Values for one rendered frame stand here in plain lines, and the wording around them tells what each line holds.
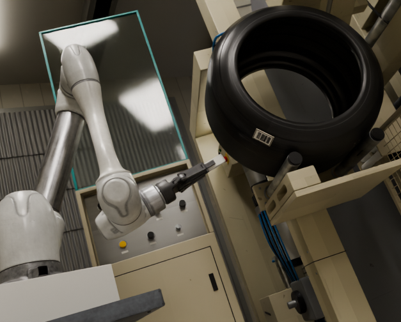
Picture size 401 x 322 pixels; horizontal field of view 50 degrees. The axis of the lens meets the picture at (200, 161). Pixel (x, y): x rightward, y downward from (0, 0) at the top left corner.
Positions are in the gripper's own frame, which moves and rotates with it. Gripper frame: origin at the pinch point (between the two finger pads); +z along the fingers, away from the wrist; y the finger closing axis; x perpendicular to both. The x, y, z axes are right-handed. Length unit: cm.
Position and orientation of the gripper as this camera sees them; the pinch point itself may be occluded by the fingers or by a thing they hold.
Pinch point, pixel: (214, 163)
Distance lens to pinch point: 138.2
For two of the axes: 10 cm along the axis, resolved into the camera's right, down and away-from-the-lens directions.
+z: 8.4, -4.9, 2.4
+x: 5.4, 7.9, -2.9
